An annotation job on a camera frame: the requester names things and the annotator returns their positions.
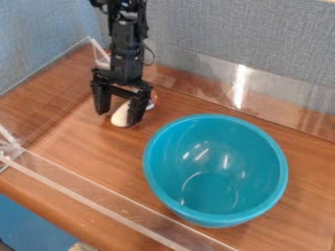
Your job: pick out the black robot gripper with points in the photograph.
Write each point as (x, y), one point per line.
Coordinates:
(121, 80)

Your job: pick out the white brown toy mushroom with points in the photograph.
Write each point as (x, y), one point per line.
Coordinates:
(119, 118)

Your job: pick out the blue plastic bowl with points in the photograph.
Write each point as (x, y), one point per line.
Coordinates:
(216, 169)

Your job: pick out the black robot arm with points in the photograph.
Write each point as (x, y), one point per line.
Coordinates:
(127, 27)

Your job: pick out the clear acrylic left barrier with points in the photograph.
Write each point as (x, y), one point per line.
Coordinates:
(33, 106)

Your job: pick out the clear acrylic barrier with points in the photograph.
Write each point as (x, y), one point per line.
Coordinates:
(33, 106)
(49, 177)
(285, 101)

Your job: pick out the clear acrylic front barrier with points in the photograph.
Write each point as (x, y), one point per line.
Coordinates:
(49, 177)

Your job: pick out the clear acrylic back barrier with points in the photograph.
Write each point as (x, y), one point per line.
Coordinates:
(285, 101)

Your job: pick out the clear acrylic corner bracket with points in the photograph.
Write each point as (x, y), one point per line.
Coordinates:
(101, 56)

